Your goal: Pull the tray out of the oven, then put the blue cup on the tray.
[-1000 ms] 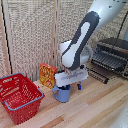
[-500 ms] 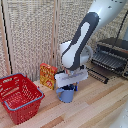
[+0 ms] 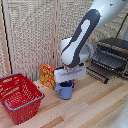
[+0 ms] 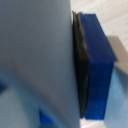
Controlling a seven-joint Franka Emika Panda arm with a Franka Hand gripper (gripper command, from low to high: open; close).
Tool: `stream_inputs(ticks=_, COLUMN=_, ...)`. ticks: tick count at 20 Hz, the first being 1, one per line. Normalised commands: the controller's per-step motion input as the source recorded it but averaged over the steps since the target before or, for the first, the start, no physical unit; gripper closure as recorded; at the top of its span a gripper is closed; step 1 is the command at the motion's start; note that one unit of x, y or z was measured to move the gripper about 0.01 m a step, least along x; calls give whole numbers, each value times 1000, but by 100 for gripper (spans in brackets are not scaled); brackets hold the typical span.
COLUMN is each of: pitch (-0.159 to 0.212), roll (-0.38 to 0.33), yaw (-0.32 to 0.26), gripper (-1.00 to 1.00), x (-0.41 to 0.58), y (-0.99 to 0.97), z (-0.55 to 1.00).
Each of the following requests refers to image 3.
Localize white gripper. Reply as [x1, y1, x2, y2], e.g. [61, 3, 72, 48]
[53, 63, 88, 88]

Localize blue plastic mug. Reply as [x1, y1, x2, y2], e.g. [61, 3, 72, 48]
[54, 80, 75, 101]

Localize black oven tray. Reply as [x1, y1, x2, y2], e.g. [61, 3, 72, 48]
[91, 50, 127, 74]

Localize black silver toaster oven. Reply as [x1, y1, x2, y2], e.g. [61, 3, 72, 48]
[91, 37, 128, 80]

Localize red yellow cereal box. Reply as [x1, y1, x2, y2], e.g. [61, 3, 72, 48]
[39, 62, 58, 90]

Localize red plastic shopping basket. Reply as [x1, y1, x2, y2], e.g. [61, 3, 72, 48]
[0, 73, 46, 126]

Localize beige woven folding screen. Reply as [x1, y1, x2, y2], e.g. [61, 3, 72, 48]
[0, 0, 128, 83]

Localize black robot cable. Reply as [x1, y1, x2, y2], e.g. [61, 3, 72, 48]
[114, 13, 128, 42]

